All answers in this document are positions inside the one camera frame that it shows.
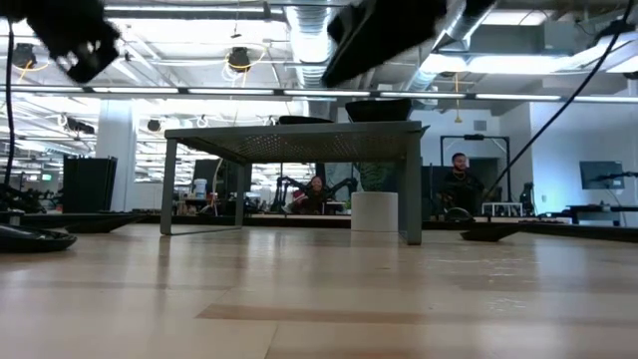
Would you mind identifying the person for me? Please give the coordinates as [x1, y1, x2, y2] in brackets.
[438, 152, 485, 216]
[292, 175, 330, 215]

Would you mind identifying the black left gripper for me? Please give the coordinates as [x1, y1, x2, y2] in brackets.
[24, 0, 122, 54]

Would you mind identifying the long ceiling light strip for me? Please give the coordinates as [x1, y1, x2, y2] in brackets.
[0, 84, 638, 104]

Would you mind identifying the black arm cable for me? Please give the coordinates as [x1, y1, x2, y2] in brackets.
[480, 0, 637, 201]
[3, 19, 17, 186]

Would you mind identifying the black square mini plate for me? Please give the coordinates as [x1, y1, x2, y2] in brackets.
[344, 107, 415, 124]

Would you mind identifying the grey perforated metal riser shelf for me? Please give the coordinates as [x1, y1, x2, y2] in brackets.
[159, 121, 431, 246]

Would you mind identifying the wall monitor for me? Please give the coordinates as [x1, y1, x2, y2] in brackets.
[578, 160, 626, 191]

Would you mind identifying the black stand frame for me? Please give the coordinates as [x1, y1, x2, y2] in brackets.
[439, 133, 511, 203]

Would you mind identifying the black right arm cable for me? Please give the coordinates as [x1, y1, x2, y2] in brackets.
[480, 0, 637, 201]

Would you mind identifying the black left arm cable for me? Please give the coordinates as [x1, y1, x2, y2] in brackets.
[3, 19, 17, 186]

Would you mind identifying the ceiling reel with yellow cord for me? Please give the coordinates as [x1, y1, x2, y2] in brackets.
[226, 46, 253, 74]
[9, 42, 39, 69]

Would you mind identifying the green plant in white pot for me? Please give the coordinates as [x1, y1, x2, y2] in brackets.
[350, 162, 400, 233]

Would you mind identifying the black leaf-shaped mini plate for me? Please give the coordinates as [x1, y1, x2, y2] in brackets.
[276, 115, 335, 123]
[276, 118, 335, 127]

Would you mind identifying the black cabinet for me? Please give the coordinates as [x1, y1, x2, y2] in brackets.
[62, 156, 119, 214]

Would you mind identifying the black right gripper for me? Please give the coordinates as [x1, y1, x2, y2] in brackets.
[322, 0, 450, 89]

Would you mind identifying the white rack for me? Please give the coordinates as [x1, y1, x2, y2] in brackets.
[480, 200, 525, 218]

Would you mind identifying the black teardrop mini plate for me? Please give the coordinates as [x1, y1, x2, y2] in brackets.
[63, 213, 147, 235]
[459, 222, 525, 243]
[0, 223, 79, 254]

